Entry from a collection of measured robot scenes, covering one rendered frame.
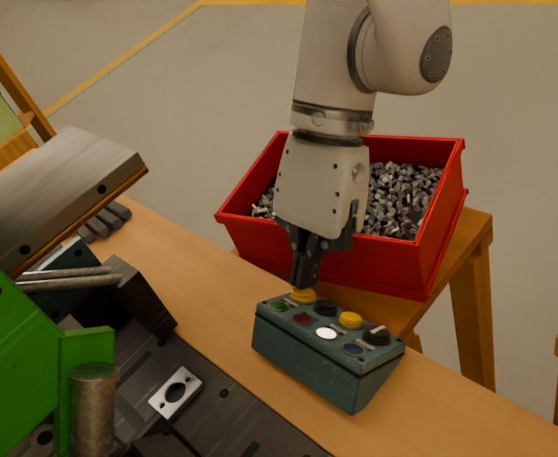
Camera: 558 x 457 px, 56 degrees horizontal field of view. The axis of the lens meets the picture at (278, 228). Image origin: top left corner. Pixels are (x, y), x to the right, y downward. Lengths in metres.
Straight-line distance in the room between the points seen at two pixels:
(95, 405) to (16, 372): 0.06
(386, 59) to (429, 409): 0.33
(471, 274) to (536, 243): 1.02
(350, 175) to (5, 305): 0.32
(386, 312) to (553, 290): 1.08
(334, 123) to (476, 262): 0.43
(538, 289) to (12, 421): 1.54
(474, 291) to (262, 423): 0.47
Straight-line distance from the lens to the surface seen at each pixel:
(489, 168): 2.18
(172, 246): 0.81
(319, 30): 0.52
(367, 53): 0.48
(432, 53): 0.48
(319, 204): 0.54
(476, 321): 0.98
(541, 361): 1.63
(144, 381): 0.67
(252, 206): 0.84
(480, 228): 0.82
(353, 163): 0.53
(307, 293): 0.60
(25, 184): 0.64
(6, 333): 0.44
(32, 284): 0.59
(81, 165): 0.61
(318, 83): 0.52
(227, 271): 0.72
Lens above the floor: 1.39
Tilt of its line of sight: 41 degrees down
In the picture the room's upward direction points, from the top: 23 degrees counter-clockwise
